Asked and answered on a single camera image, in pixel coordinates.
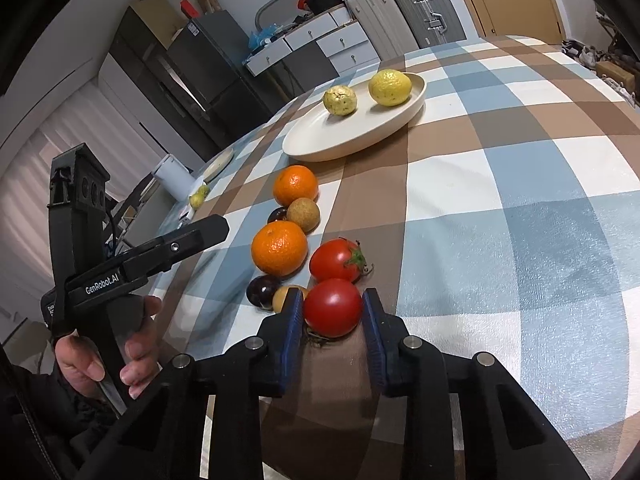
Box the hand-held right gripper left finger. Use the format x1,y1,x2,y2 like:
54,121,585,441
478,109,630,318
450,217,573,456
75,287,306,480

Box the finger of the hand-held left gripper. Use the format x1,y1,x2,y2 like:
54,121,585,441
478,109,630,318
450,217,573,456
122,214,230,283

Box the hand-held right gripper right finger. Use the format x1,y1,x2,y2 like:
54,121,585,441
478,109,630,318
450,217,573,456
361,287,591,480

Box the small tan round fruit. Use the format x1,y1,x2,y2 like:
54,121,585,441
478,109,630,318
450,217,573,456
271,284,308,313

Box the red tomato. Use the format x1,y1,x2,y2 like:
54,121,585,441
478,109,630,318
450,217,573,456
309,238,369,283
303,278,363,338

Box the orange mandarin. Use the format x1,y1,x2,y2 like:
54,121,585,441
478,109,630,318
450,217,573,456
250,220,309,277
272,165,319,208

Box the speckled brown round fruit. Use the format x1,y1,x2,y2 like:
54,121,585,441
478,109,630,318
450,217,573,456
286,197,321,234

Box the large cream plate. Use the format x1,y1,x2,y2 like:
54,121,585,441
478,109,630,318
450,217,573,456
281,71,427,163

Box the person's left forearm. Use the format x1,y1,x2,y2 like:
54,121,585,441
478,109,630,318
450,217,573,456
0,345,121,480

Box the person's left hand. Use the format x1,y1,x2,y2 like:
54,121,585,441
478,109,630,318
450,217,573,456
54,296,163,402

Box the white kettle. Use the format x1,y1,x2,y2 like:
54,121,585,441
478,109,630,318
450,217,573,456
151,155,196,201

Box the white curtain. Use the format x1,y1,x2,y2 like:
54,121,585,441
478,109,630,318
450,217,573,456
0,105,166,281

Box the small cream plate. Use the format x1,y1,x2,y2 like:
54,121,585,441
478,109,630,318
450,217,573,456
202,149,235,182

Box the dark tall cabinet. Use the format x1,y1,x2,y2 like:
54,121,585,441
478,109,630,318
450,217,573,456
109,5,236,161

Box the dark grey fridge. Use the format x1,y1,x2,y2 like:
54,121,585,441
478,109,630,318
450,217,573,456
166,10,296,161

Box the checkered tablecloth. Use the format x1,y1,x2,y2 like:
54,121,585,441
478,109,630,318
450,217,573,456
150,35,640,480

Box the wrinkled yellow guava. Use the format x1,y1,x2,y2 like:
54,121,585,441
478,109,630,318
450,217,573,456
322,86,358,117

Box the cardboard box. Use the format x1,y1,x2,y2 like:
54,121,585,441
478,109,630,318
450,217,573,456
131,0,188,51

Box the blue plastic bag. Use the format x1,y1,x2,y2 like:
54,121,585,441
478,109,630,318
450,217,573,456
247,25,281,53

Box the white drawer unit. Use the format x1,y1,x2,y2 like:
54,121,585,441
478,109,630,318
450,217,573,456
244,5,378,78

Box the large yellow citrus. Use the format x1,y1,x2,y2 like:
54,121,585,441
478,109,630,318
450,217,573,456
368,69,413,107

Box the beige suitcase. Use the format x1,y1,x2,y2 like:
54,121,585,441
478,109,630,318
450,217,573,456
345,0,418,61

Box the silver suitcase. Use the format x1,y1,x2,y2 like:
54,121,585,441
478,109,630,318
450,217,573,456
390,0,468,48

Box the pile of shoes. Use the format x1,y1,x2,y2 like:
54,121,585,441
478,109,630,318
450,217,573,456
560,37,598,68

